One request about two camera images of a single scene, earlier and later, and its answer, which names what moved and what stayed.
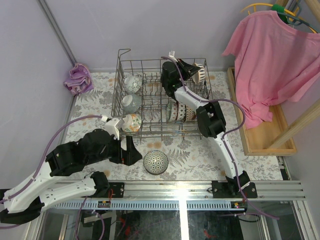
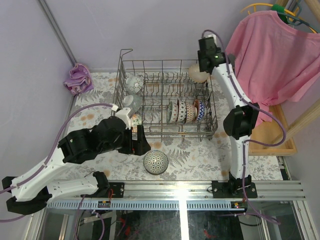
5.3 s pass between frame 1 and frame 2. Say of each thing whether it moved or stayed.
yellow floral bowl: stayed
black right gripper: moved
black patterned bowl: stayed
